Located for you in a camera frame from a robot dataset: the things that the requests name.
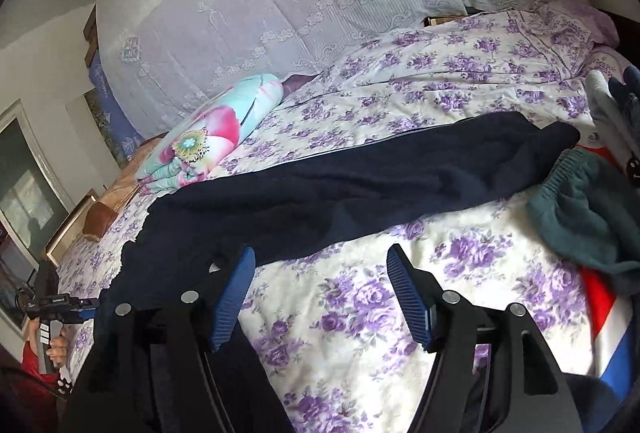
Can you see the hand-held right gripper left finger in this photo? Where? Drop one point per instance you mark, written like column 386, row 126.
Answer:
column 234, row 298

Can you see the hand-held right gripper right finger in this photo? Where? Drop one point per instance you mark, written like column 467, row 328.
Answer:
column 407, row 298

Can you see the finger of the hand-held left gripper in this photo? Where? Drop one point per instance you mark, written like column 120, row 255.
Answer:
column 86, row 310

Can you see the navy fleece pants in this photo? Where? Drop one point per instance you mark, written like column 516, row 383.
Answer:
column 350, row 193

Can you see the person's left forearm red sleeve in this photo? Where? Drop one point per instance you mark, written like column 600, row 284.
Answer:
column 36, row 365

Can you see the person's left hand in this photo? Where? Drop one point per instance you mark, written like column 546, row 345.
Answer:
column 58, row 352

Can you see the purple floral bedspread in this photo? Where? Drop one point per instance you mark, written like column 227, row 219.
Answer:
column 350, row 313

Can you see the brown satin pillow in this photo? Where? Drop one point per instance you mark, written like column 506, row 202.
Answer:
column 115, row 203

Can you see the white framed window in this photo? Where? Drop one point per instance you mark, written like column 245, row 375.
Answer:
column 27, row 183

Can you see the folded teal pink floral quilt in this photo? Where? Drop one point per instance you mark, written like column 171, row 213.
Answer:
column 215, row 128

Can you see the teal knit sweater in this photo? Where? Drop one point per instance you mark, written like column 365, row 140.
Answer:
column 575, row 223

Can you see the red white blue cloth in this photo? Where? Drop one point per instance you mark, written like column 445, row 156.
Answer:
column 615, row 338

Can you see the grey and navy garment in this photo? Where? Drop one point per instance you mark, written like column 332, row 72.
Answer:
column 605, row 113

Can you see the white lace cover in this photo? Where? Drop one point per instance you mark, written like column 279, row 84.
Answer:
column 280, row 3

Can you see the lavender floral pillow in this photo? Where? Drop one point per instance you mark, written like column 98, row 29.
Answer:
column 565, row 28

